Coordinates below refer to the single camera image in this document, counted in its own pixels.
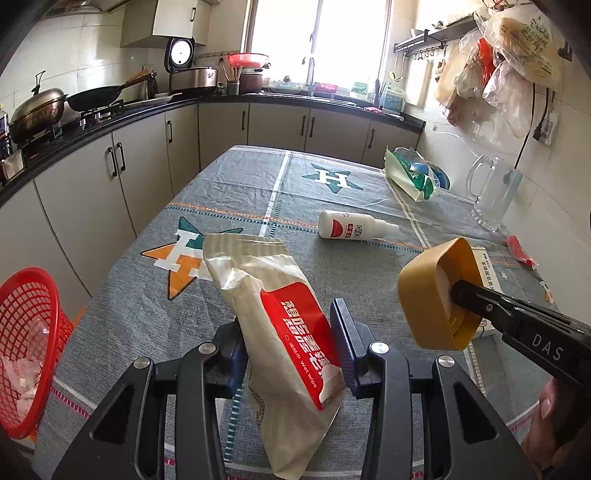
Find grey star printed tablecloth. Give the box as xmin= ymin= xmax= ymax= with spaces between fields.
xmin=34 ymin=145 xmax=591 ymax=480

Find gas stove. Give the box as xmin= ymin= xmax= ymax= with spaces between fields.
xmin=28 ymin=104 xmax=127 ymax=139

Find black frying pan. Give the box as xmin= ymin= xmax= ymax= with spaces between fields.
xmin=67 ymin=69 xmax=158 ymax=113

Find small red wrapper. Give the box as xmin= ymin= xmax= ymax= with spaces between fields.
xmin=505 ymin=235 xmax=539 ymax=271

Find row of condiment bottles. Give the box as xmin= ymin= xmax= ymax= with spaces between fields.
xmin=0 ymin=104 xmax=12 ymax=160

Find black kitchen countertop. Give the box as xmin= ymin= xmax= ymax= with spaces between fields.
xmin=0 ymin=92 xmax=426 ymax=206

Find red plastic basin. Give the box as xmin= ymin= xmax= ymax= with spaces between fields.
xmin=226 ymin=52 xmax=270 ymax=70

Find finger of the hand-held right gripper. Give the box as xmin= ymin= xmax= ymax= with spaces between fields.
xmin=450 ymin=281 xmax=508 ymax=330

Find metal wall rack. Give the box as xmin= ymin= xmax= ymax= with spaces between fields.
xmin=393 ymin=9 xmax=490 ymax=58

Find glass pitcher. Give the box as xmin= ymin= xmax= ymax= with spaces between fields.
xmin=465 ymin=154 xmax=525 ymax=232

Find white detergent jug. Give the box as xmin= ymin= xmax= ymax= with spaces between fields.
xmin=383 ymin=83 xmax=406 ymax=115

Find hanging plastic bags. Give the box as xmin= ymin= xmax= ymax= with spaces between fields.
xmin=434 ymin=0 xmax=566 ymax=139

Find white red wet wipe packet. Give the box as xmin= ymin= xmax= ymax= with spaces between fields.
xmin=203 ymin=233 xmax=346 ymax=480

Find small white container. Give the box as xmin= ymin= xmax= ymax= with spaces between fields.
xmin=0 ymin=152 xmax=25 ymax=182

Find small cream wall cabinet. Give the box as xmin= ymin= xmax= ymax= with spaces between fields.
xmin=121 ymin=0 xmax=212 ymax=49

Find steel range hood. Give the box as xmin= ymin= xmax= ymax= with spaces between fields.
xmin=46 ymin=0 xmax=127 ymax=14

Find black power cable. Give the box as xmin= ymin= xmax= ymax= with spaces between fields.
xmin=512 ymin=83 xmax=557 ymax=169

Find chrome faucet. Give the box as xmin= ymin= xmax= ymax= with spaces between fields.
xmin=302 ymin=55 xmax=317 ymax=95

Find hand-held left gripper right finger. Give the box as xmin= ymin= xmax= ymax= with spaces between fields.
xmin=329 ymin=298 xmax=539 ymax=480

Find large white medicine box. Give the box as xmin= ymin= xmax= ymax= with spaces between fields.
xmin=470 ymin=247 xmax=506 ymax=340

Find wall socket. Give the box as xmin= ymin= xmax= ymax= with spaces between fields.
xmin=538 ymin=115 xmax=557 ymax=146

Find yellow oval tape holder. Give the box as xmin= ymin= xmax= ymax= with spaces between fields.
xmin=397 ymin=236 xmax=490 ymax=350

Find person's right hand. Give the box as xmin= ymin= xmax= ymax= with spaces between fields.
xmin=521 ymin=377 xmax=591 ymax=474

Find kitchen window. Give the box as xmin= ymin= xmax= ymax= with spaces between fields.
xmin=242 ymin=0 xmax=432 ymax=100

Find chopstick holder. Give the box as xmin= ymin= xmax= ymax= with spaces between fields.
xmin=219 ymin=62 xmax=243 ymax=96

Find open rice cooker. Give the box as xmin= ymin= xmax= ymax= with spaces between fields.
xmin=165 ymin=37 xmax=219 ymax=95

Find steel wok with lid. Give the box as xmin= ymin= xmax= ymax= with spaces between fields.
xmin=9 ymin=71 xmax=69 ymax=144

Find cream base cabinets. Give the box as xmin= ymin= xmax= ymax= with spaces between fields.
xmin=0 ymin=102 xmax=423 ymax=315

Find brown clay pot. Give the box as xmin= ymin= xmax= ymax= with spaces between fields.
xmin=240 ymin=68 xmax=265 ymax=94

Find glass pot lid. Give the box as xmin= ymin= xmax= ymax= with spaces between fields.
xmin=268 ymin=76 xmax=303 ymax=95

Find white spray bottle red label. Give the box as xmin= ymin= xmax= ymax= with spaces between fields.
xmin=318 ymin=210 xmax=400 ymax=241

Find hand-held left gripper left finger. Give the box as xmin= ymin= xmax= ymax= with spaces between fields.
xmin=51 ymin=318 xmax=247 ymax=480

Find red plastic basket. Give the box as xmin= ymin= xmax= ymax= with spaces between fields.
xmin=0 ymin=267 xmax=75 ymax=439

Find crushed clear plastic cup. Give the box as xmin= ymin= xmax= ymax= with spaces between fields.
xmin=0 ymin=318 xmax=51 ymax=416

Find white tray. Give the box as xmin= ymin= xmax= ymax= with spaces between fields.
xmin=124 ymin=92 xmax=183 ymax=109

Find green white plastic bag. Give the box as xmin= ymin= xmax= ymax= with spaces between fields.
xmin=384 ymin=147 xmax=439 ymax=204

